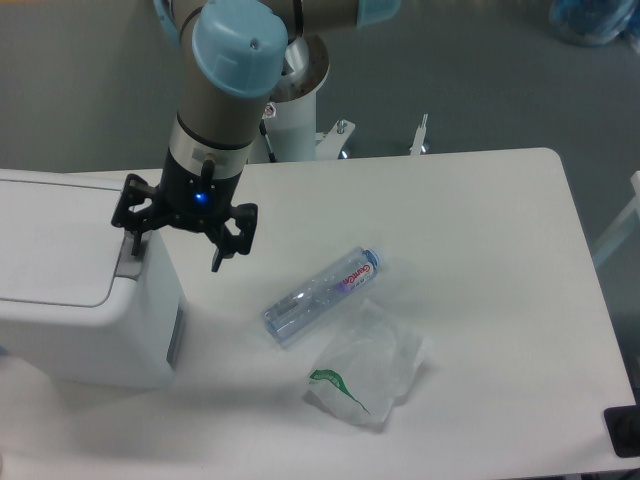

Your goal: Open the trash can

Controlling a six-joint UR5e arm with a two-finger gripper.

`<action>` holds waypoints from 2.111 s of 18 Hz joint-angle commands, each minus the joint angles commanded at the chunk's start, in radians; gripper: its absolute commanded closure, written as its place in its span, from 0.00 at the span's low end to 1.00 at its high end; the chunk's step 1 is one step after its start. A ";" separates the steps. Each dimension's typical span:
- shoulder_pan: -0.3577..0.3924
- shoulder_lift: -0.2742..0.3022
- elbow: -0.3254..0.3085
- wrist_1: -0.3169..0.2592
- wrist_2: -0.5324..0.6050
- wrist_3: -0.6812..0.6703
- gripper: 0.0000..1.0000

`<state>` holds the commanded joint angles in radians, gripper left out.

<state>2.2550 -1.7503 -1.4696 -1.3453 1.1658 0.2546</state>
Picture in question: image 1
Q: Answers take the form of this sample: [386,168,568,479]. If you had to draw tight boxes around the blue plastic bag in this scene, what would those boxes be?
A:
[548,0,639,47]

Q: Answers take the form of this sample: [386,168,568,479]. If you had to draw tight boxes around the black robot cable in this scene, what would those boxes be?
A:
[258,117,279,164]

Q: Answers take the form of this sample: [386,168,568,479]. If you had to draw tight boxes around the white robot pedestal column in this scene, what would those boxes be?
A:
[248,35,329,164]

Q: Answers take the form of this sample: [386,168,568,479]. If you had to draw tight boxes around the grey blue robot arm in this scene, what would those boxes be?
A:
[111,1,400,271]

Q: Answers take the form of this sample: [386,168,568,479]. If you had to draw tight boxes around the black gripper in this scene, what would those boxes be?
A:
[111,151,258,272]

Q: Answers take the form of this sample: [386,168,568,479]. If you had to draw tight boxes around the crumpled clear plastic bag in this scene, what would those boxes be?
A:
[307,299,428,428]

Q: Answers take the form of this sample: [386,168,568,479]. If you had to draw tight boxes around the clear plastic water bottle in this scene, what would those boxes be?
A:
[262,246,384,345]

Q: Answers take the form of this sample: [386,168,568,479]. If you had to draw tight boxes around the white frame at right edge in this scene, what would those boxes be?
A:
[592,171,639,269]

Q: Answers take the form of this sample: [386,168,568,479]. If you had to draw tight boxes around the black clamp at table edge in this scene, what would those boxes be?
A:
[604,405,639,458]

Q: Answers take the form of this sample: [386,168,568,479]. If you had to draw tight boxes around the white push-lid trash can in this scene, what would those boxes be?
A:
[1,169,185,388]

